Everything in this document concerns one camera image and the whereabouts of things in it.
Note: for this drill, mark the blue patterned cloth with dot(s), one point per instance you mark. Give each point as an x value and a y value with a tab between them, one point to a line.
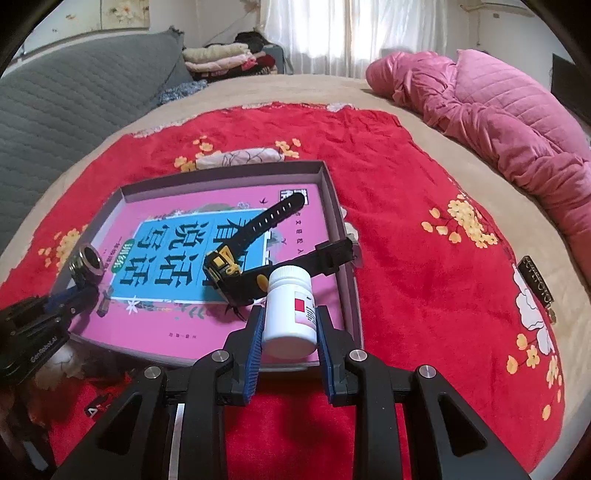
182	92

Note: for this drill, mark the floral wall poster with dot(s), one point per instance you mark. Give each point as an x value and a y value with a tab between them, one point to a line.
124	11

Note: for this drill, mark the pink quilt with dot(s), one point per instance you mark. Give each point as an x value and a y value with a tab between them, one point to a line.
498	120

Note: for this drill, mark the white pill bottle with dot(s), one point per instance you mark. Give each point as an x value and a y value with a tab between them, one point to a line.
286	318

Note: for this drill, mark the grey shallow cardboard box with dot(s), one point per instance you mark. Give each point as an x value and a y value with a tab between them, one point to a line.
349	286

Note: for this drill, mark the dark clothes pile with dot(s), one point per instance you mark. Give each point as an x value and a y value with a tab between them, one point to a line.
268	57

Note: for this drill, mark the beige bed sheet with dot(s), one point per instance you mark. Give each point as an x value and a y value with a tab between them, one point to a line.
300	90

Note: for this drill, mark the pink folded garment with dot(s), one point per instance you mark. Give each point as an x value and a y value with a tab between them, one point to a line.
221	65

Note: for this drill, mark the red floral blanket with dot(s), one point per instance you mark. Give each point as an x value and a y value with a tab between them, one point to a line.
415	184

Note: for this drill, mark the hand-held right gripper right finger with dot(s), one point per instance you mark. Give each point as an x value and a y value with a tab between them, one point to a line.
325	355

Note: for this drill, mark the pink book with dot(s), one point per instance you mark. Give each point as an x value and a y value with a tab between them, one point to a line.
184	332

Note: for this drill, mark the grey quilted cover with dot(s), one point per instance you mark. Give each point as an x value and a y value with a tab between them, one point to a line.
69	106

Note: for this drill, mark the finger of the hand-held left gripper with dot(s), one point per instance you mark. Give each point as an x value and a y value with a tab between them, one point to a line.
62	301
83	302

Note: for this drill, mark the black screen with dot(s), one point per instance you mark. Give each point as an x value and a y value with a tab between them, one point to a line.
570	87

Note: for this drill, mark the white curtain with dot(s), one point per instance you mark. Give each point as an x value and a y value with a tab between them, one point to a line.
369	32

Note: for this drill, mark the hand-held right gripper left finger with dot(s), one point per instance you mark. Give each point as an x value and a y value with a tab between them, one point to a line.
256	355

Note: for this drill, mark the cream folded garment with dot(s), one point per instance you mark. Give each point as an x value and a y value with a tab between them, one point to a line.
212	53

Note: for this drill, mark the black yellow wrist watch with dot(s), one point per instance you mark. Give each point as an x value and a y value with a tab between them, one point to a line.
272	217

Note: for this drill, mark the white air conditioner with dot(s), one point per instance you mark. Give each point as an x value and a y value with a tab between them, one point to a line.
498	3

